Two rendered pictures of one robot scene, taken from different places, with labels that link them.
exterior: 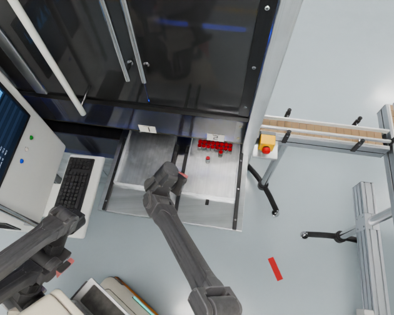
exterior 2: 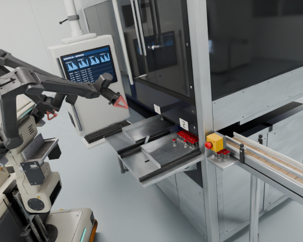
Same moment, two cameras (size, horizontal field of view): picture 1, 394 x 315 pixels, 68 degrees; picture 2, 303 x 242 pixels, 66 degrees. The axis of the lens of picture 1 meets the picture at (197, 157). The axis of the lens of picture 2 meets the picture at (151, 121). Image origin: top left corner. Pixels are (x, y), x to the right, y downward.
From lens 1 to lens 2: 1.20 m
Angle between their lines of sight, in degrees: 53
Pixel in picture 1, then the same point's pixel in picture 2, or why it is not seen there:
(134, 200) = (119, 140)
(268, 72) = (193, 47)
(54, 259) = (50, 103)
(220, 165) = (179, 151)
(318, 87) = not seen: outside the picture
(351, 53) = not seen: outside the picture
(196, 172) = (161, 146)
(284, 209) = not seen: outside the picture
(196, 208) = (137, 160)
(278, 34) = (190, 12)
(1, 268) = (25, 65)
